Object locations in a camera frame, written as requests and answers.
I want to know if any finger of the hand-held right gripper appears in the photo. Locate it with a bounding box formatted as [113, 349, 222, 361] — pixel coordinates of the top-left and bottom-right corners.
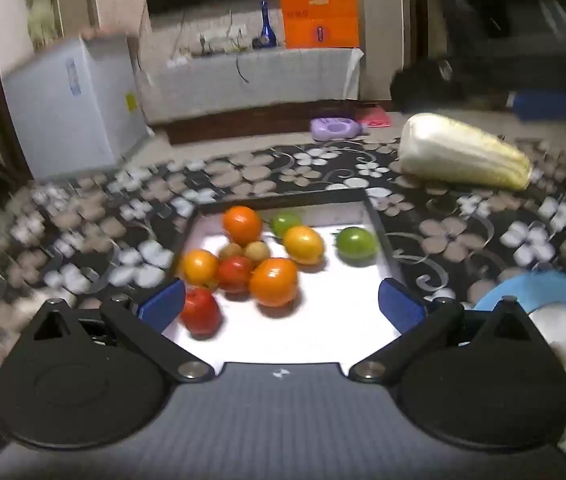
[505, 87, 566, 122]

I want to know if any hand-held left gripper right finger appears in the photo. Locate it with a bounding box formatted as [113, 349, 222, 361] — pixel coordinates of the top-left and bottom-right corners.
[349, 277, 536, 383]

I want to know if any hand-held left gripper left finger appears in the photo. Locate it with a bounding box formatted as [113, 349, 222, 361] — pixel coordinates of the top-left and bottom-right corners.
[30, 278, 215, 383]

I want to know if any red tomato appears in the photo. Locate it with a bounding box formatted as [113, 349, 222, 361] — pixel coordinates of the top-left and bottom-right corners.
[179, 288, 223, 336]
[217, 256, 254, 294]

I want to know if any orange tomato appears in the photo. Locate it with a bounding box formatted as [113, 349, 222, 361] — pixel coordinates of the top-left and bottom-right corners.
[181, 250, 220, 290]
[222, 206, 264, 247]
[249, 257, 299, 308]

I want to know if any green tomato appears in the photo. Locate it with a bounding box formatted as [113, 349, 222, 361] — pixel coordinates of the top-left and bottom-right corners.
[269, 211, 304, 240]
[335, 226, 379, 262]

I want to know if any black tray with white inside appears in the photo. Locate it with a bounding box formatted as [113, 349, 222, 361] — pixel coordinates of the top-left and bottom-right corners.
[162, 187, 416, 365]

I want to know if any yellow-orange tomato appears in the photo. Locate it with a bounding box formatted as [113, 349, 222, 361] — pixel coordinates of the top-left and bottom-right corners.
[283, 226, 326, 266]

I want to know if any blue flower-print bowl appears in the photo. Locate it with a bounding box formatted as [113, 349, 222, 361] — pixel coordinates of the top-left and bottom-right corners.
[472, 269, 566, 461]

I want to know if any black floral tablecloth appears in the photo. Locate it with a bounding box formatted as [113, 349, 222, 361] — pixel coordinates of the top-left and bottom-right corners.
[0, 132, 566, 466]

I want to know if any napa cabbage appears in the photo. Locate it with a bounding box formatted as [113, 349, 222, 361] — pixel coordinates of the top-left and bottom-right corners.
[398, 112, 534, 191]

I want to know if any pink textured mat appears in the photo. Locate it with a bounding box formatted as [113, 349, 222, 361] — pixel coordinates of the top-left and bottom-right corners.
[358, 105, 393, 128]

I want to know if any purple plastic object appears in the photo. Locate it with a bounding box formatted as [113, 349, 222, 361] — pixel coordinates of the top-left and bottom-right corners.
[310, 116, 364, 142]

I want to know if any dark wooden television cabinet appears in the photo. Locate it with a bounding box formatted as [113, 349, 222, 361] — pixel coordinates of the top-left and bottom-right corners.
[149, 99, 364, 146]

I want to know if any orange cardboard box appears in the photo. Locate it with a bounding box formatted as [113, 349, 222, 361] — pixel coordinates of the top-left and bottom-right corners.
[278, 0, 361, 50]

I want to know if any white chest freezer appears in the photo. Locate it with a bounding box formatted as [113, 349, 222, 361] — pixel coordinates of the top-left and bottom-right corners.
[2, 35, 150, 181]

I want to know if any blue glass vase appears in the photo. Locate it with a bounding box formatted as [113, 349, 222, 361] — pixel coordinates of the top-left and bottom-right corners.
[252, 0, 278, 51]

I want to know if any white power strip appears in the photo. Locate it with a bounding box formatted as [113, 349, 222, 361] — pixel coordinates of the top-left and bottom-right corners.
[198, 27, 246, 53]

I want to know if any pale green tied curtain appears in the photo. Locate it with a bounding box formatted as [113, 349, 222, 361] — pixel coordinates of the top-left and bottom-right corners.
[18, 0, 64, 46]

